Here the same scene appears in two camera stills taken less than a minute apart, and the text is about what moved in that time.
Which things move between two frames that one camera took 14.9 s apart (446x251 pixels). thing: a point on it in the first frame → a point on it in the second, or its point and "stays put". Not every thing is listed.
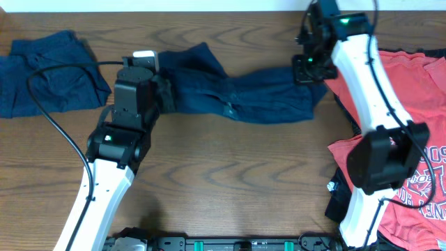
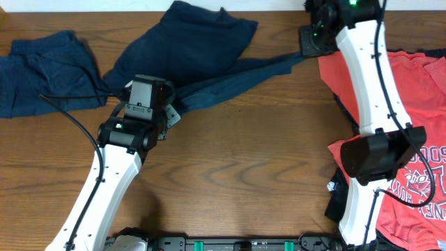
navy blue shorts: [201, 85] → [196, 47]
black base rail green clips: [244, 244] stays put
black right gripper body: [318, 66] → [318, 42]
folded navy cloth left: [56, 88] stays put
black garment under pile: [341, 196] stays put
